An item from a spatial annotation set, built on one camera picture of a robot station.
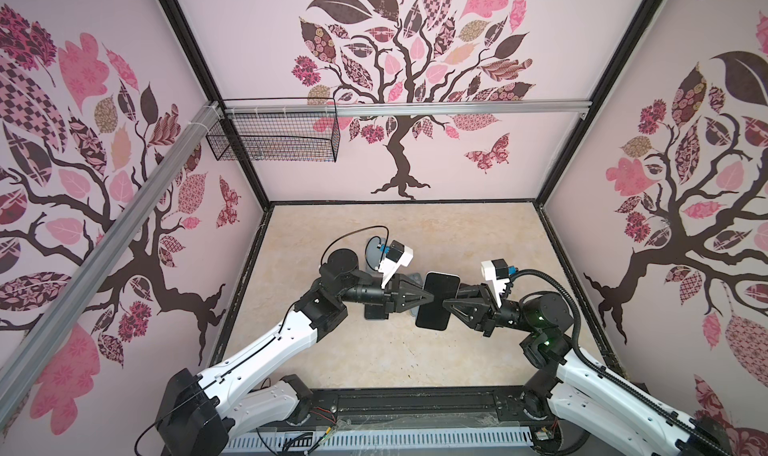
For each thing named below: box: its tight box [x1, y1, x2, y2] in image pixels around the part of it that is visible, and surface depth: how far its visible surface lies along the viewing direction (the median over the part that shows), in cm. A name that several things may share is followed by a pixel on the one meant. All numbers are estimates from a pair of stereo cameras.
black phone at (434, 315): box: [415, 272, 460, 331], surface depth 59 cm
